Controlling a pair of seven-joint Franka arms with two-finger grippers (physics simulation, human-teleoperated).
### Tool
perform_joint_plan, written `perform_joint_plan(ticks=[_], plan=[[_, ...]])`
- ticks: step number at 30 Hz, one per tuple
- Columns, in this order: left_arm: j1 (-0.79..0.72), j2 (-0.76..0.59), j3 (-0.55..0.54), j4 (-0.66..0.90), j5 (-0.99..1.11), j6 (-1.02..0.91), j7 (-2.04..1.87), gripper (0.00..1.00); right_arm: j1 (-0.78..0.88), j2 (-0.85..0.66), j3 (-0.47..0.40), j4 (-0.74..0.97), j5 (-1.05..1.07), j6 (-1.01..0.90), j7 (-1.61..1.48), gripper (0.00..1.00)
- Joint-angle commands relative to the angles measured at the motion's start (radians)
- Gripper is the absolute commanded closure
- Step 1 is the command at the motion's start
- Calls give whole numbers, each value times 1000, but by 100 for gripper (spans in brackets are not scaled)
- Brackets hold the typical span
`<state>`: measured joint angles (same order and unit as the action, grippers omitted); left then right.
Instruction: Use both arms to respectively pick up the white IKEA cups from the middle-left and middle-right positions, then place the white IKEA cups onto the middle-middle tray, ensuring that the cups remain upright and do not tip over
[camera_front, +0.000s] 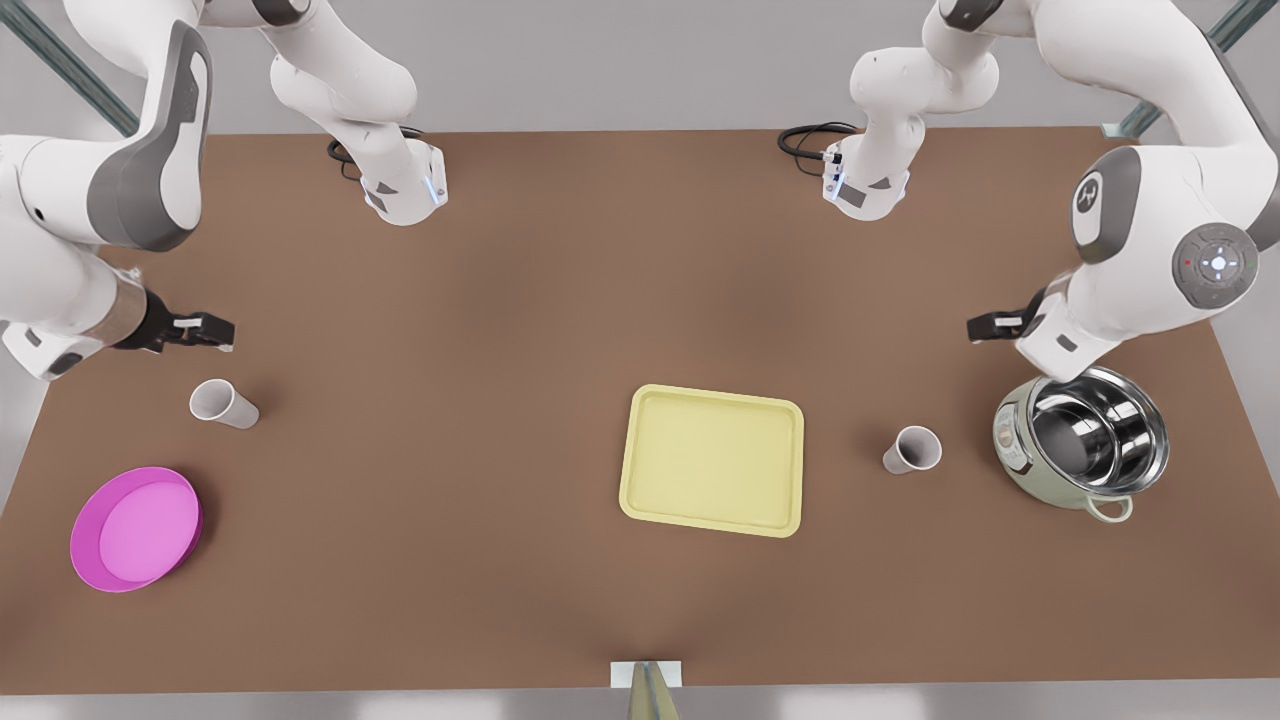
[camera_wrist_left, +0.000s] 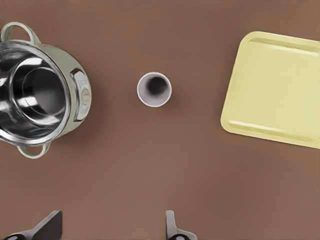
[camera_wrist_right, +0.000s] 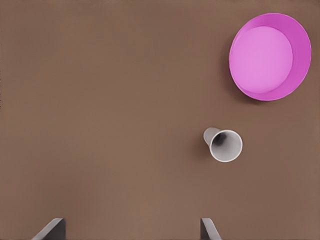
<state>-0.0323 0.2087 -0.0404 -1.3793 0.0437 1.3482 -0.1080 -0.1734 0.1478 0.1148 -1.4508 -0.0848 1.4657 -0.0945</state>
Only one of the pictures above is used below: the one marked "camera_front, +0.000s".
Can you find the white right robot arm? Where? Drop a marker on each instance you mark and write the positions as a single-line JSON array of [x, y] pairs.
[[60, 200]]

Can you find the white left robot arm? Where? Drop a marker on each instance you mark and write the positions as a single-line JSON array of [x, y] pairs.
[[1150, 230]]

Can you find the white IKEA cup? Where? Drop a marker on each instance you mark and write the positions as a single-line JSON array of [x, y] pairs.
[[222, 403], [912, 451]]

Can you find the pale yellow rectangular tray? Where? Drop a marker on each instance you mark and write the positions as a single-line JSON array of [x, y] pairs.
[[712, 460]]

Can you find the green pot with steel inside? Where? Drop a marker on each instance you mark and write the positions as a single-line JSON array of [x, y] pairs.
[[1090, 440]]

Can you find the pink round plate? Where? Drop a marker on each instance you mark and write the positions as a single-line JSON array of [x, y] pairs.
[[138, 528]]

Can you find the silver frame post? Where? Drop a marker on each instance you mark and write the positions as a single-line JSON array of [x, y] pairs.
[[1180, 75], [648, 690], [70, 68]]

